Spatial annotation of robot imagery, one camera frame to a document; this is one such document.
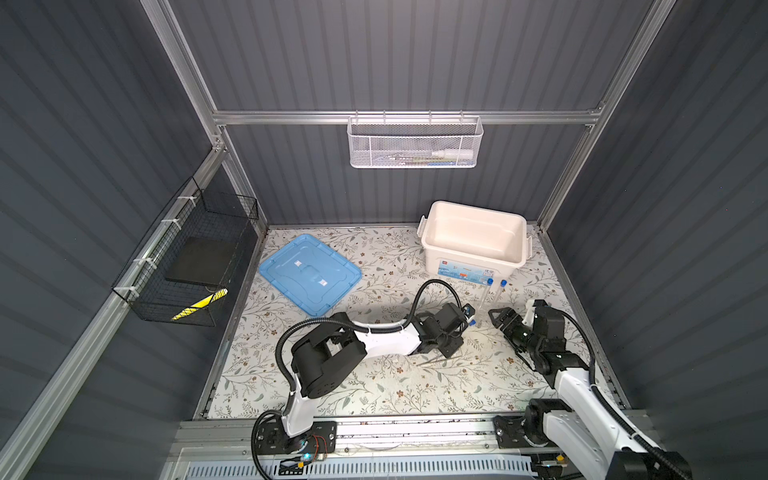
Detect white bottle in basket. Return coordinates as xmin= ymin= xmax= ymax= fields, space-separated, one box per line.
xmin=431 ymin=149 xmax=475 ymax=162

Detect metal tweezers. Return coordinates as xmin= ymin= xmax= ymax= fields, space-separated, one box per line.
xmin=419 ymin=357 xmax=449 ymax=367

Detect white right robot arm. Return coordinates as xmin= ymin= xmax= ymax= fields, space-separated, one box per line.
xmin=488 ymin=299 xmax=693 ymax=479

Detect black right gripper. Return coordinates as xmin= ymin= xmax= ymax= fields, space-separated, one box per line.
xmin=491 ymin=307 xmax=542 ymax=356

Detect blue capped test tube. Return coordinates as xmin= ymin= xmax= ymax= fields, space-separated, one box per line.
xmin=462 ymin=304 xmax=477 ymax=327
xmin=491 ymin=279 xmax=508 ymax=308
xmin=477 ymin=277 xmax=494 ymax=312

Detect white plastic storage bin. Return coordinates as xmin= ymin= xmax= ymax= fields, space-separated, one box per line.
xmin=417 ymin=201 xmax=532 ymax=287

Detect black pad in basket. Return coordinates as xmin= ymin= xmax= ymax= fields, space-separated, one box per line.
xmin=165 ymin=237 xmax=236 ymax=287

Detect white wire mesh basket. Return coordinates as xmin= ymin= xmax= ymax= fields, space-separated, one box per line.
xmin=346 ymin=114 xmax=484 ymax=169

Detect black wire mesh basket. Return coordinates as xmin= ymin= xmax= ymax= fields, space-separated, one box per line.
xmin=112 ymin=180 xmax=260 ymax=327

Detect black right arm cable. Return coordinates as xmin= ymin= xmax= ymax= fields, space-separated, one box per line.
xmin=560 ymin=308 xmax=691 ymax=480

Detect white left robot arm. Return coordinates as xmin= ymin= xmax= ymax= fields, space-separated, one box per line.
xmin=275 ymin=303 xmax=475 ymax=438

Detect blue plastic bin lid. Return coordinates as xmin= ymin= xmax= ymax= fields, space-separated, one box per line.
xmin=259 ymin=234 xmax=362 ymax=317

